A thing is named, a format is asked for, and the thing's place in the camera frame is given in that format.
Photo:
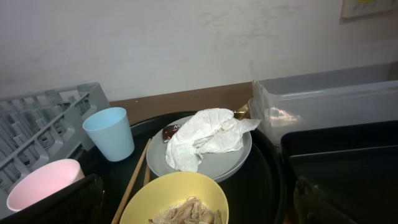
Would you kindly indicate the food scraps with rice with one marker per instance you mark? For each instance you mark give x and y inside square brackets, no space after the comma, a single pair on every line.
[192,211]

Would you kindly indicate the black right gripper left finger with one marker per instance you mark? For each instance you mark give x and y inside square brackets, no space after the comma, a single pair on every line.
[79,203]

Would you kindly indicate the wooden chopstick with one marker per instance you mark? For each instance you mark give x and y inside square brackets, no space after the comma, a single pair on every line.
[130,185]
[146,175]

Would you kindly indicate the light blue plastic cup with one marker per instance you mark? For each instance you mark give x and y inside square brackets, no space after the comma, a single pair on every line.
[109,129]

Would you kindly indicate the wall outlet plate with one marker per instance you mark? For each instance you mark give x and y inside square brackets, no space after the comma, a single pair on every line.
[362,10]

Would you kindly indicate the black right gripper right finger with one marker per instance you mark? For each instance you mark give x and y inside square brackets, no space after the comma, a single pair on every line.
[312,205]

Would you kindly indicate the gold foil wrapper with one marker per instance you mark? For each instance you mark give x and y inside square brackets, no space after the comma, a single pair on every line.
[242,113]

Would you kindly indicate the yellow bowl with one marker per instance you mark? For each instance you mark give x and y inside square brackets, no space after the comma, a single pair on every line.
[172,189]

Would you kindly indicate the grey dishwasher rack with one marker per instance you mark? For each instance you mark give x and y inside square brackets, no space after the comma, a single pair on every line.
[42,127]

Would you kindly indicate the white tissue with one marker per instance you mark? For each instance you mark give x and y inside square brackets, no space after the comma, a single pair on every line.
[214,131]

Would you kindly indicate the pink plastic cup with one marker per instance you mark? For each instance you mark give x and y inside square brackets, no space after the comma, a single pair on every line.
[44,182]

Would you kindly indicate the clear plastic bin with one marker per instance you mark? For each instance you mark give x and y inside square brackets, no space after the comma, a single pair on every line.
[343,106]

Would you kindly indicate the grey plate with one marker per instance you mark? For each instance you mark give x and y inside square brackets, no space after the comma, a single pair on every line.
[216,166]

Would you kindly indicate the black rectangular bin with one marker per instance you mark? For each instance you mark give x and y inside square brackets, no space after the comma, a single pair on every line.
[356,166]

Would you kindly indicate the brown snack wrapper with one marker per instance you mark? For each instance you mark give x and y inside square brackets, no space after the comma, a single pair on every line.
[169,131]

